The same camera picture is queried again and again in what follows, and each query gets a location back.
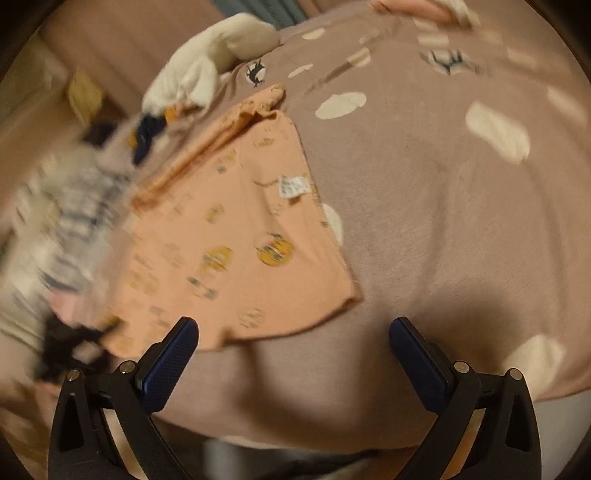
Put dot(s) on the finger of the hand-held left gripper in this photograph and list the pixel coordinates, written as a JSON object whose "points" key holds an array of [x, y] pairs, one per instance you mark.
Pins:
{"points": [[69, 346]]}

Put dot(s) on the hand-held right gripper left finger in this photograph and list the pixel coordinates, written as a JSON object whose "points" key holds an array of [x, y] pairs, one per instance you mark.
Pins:
{"points": [[168, 355]]}

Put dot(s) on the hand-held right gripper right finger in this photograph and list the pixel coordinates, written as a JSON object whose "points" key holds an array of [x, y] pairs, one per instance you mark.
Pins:
{"points": [[418, 355]]}

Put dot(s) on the pink cartoon print shirt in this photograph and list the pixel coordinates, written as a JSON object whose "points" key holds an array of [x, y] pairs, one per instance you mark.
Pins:
{"points": [[231, 221]]}

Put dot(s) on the plaid cloth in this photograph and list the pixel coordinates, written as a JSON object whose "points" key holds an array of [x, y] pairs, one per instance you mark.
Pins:
{"points": [[78, 217]]}

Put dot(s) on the mauve white-dotted blanket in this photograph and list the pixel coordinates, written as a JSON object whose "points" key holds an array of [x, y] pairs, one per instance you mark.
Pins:
{"points": [[438, 207]]}

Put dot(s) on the navy cloth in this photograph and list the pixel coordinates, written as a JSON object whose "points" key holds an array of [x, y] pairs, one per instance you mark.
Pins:
{"points": [[147, 136]]}

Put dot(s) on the orange cloth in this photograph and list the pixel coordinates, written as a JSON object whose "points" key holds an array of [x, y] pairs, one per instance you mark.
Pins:
{"points": [[171, 113]]}

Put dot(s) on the yellow fringed hanging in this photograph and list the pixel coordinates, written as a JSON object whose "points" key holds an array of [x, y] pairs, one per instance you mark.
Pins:
{"points": [[85, 99]]}

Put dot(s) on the white fluffy plush garment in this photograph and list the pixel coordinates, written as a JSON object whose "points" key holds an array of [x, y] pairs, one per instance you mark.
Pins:
{"points": [[203, 60]]}

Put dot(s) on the pink curtain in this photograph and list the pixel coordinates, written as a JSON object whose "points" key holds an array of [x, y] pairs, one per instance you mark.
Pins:
{"points": [[124, 46]]}

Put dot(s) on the cream folded garment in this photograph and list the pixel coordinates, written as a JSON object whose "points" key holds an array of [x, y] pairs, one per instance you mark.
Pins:
{"points": [[459, 11]]}

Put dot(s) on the pink folded garment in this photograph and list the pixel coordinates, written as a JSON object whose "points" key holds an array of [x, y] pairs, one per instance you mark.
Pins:
{"points": [[406, 7]]}

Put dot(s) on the teal curtain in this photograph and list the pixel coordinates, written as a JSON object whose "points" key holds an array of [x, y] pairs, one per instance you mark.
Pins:
{"points": [[263, 9]]}

